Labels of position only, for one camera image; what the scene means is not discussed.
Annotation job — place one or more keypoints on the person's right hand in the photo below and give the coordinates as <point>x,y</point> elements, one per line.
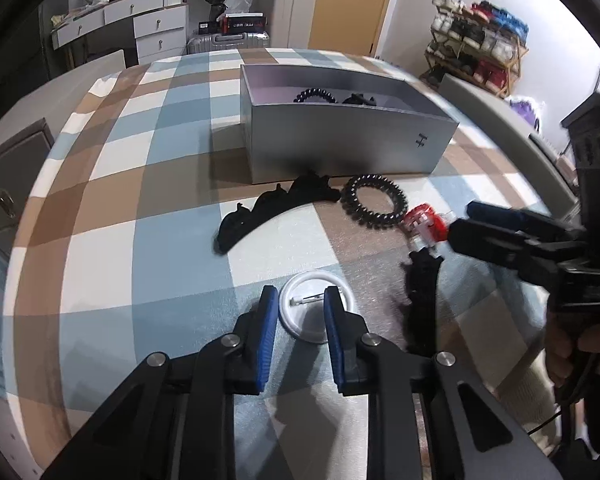
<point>595,340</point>

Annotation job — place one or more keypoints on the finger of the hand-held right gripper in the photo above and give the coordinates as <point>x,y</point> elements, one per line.
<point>490,245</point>
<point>505,217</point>

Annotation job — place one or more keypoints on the wooden door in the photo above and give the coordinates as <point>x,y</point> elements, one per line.
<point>350,5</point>

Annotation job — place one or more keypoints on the white suitcase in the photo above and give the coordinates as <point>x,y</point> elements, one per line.
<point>285,15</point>

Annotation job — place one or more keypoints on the bamboo shoe rack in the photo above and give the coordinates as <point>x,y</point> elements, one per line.
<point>517,60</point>

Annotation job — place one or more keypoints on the white vanity dresser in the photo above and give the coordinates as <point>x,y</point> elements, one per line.
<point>155,25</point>

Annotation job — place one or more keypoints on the red black flat box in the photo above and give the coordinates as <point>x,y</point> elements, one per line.
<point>242,22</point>

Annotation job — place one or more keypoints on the black hair claw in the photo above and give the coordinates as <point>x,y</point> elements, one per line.
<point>422,300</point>
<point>357,100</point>
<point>260,210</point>

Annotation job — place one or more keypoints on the red hair clip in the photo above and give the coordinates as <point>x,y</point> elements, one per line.
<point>425,222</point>

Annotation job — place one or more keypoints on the silver suitcase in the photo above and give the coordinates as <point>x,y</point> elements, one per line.
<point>220,42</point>

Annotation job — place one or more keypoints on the small black box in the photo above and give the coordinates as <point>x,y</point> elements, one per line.
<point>207,27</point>

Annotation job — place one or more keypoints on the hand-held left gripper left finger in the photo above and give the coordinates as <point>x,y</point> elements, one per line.
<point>265,330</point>

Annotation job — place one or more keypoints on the white pin badge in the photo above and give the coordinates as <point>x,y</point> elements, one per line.
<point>305,320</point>

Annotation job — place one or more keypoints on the silver cardboard box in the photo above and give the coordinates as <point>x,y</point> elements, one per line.
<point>330,145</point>

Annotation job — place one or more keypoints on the white perforated panel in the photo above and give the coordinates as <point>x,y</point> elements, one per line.
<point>5,435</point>

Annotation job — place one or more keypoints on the purple plush bag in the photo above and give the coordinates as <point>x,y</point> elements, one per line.
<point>525,110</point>

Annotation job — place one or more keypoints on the shoe rack with shoes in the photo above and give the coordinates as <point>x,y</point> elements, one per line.
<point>470,30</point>

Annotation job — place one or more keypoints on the grey cabinet with latch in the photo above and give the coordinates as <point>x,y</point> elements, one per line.
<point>15,175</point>

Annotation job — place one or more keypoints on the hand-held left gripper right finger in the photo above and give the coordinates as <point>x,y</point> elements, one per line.
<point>332,330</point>

